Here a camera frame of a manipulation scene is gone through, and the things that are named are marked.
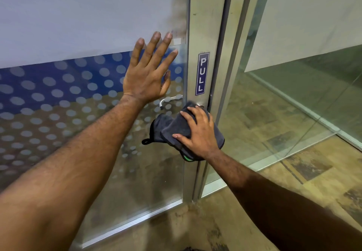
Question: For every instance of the person's right hand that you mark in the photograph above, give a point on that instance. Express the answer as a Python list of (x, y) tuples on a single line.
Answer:
[(202, 136)]

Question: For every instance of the person's left hand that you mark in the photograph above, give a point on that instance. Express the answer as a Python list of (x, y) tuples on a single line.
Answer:
[(142, 79)]

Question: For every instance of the person's left middle finger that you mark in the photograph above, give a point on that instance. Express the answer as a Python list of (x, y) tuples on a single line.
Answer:
[(162, 48)]

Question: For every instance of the person's left little finger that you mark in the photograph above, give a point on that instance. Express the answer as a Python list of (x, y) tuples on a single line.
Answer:
[(137, 51)]

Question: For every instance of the person's right thumb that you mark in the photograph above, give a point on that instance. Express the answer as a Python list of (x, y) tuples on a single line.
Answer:
[(182, 139)]

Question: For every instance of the person's right middle finger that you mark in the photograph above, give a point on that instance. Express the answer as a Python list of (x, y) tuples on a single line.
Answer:
[(198, 116)]

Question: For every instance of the person's left thumb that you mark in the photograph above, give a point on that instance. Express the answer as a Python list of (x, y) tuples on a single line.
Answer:
[(166, 82)]

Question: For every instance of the dark grey microfibre cloth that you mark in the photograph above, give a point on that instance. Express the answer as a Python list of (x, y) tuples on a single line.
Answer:
[(172, 129)]

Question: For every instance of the person's right forearm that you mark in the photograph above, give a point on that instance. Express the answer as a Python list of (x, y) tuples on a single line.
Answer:
[(271, 205)]

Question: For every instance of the person's left forearm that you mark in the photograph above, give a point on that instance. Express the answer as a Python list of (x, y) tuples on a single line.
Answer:
[(70, 168)]

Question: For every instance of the blue door sign sticker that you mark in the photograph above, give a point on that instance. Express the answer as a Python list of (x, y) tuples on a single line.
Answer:
[(202, 74)]

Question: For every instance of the glass door with dotted film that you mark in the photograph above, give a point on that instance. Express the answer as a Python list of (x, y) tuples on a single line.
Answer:
[(84, 18)]

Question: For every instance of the glass partition panel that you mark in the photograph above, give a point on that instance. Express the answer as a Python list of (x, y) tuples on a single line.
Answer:
[(282, 103)]

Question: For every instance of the aluminium door frame post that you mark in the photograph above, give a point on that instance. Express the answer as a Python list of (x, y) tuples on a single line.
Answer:
[(240, 18)]

